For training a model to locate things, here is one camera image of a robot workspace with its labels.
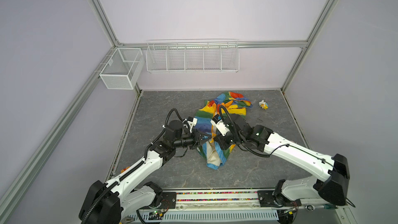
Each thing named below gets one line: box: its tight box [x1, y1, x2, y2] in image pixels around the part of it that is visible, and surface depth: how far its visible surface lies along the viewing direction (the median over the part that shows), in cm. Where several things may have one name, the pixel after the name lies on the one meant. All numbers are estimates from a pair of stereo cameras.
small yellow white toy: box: [258, 99, 269, 110], surface depth 111 cm
